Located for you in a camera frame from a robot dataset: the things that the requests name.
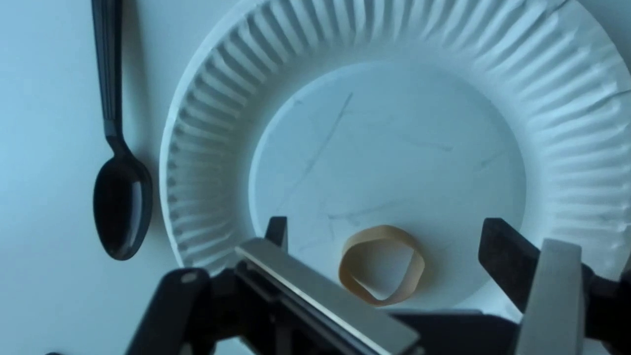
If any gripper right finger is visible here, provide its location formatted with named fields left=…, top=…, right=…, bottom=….
left=477, top=217, right=631, bottom=355

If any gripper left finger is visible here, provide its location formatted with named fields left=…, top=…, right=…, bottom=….
left=124, top=216, right=422, bottom=355

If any tan rubber band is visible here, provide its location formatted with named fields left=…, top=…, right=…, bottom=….
left=338, top=225, right=425, bottom=307

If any white paper plate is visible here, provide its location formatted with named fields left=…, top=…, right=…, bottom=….
left=159, top=0, right=631, bottom=316

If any black plastic spoon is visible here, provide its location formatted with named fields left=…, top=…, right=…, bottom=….
left=91, top=0, right=153, bottom=261

